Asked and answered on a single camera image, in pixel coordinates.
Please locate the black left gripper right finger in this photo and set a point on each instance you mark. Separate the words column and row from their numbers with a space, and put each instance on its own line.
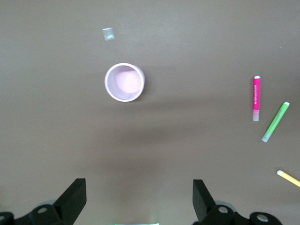
column 211, row 213

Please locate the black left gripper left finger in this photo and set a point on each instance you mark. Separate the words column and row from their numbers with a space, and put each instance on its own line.
column 58, row 211

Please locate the pink marker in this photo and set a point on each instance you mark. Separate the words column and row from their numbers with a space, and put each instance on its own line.
column 256, row 93

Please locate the yellow marker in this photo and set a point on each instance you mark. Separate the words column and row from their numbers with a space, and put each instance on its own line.
column 289, row 178

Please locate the green marker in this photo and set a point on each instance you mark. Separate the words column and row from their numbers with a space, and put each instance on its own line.
column 276, row 122

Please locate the translucent pink plastic cup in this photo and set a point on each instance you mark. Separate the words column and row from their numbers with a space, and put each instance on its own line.
column 124, row 82

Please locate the small clear tape piece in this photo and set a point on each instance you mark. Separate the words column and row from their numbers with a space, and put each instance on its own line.
column 108, row 34

